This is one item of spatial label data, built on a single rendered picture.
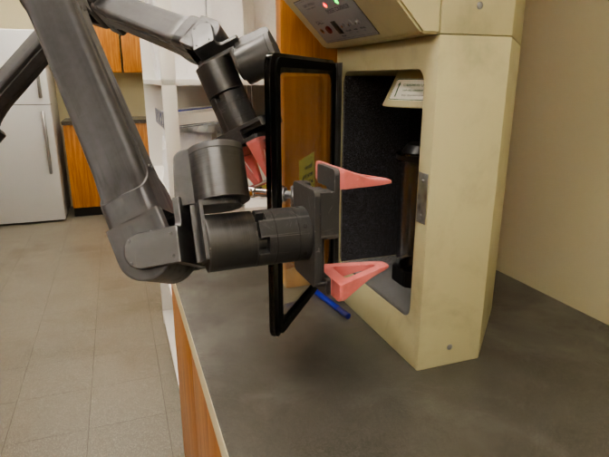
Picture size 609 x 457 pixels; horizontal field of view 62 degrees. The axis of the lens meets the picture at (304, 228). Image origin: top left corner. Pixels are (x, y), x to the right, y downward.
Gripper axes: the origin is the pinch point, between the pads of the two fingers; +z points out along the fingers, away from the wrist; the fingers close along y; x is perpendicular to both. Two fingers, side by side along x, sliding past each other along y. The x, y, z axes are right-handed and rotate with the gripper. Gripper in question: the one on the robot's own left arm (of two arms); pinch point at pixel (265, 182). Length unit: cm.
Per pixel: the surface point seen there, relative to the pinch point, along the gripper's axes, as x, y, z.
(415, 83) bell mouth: -6.9, -25.5, -4.3
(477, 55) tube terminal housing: -0.1, -34.5, -3.8
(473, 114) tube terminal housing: -0.4, -31.5, 3.0
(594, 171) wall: -33, -46, 22
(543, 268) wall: -40, -32, 40
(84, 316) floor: -152, 217, 27
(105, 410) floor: -81, 151, 60
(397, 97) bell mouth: -7.6, -22.2, -3.7
